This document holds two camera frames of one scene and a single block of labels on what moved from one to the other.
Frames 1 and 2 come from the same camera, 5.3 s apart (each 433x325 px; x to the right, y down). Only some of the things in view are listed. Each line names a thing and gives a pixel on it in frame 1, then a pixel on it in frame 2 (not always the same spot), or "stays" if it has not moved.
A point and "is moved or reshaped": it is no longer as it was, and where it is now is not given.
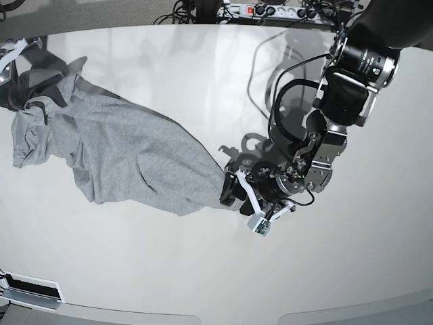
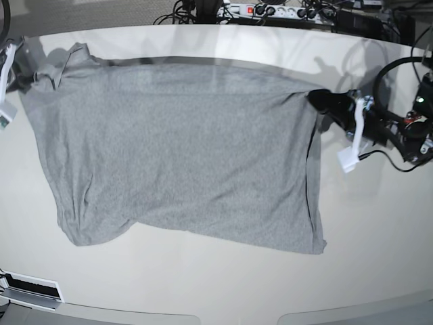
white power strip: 277,12 stays
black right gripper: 271,185 -> 380,127
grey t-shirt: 118,149 is moved or reshaped
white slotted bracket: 30,292 stays
